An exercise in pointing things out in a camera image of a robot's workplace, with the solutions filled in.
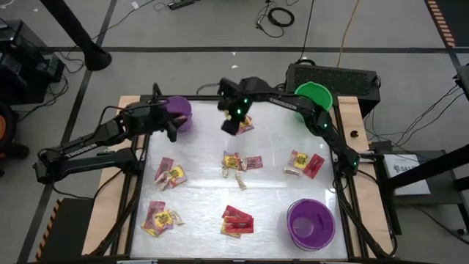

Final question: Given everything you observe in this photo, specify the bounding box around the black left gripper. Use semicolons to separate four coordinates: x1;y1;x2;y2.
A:
122;99;188;144

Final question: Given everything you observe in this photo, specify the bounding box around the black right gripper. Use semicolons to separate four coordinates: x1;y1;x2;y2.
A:
217;77;254;136

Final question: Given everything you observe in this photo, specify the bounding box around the small purple halloween bucket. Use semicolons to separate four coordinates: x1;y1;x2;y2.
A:
163;95;193;133

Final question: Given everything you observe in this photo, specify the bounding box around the green halloween bucket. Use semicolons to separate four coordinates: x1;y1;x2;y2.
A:
294;81;334;124

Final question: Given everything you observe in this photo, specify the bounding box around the large purple halloween bucket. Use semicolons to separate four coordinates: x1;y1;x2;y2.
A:
286;198;336;252

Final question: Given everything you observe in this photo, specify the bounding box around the wooden table side board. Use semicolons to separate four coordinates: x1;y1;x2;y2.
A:
335;95;395;257
81;95;147;257

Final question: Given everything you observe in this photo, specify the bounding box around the black power strip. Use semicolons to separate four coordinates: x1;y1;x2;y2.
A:
167;0;195;11

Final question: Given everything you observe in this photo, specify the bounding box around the black perforated computer case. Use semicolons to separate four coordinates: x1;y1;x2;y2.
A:
284;62;382;118

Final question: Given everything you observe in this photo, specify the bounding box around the black pole stand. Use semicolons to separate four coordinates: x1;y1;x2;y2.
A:
39;0;113;72

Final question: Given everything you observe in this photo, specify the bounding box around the black orange striped mat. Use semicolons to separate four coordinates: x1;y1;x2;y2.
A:
424;0;469;48
34;197;95;263

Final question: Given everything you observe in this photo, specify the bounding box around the black equipment cart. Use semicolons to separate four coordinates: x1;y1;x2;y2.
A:
0;18;66;106

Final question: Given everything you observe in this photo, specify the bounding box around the black orange wheeled device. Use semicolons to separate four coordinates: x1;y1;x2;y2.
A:
0;100;31;162

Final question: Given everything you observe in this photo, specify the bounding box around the white labelled box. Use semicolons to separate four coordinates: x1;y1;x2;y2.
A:
383;153;432;197

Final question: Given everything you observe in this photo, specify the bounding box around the black metal beam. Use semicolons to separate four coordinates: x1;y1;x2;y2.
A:
380;143;469;191

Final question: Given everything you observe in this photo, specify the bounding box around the black aluminium table frame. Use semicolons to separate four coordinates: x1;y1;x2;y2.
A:
87;82;399;262

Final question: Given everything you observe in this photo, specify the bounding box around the coiled black cable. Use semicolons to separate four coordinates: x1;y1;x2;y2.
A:
255;0;296;39

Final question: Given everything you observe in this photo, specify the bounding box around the long black floor cable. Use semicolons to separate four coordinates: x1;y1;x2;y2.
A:
295;0;316;65

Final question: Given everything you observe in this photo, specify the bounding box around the yellow floor cable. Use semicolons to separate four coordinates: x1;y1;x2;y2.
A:
336;0;362;69

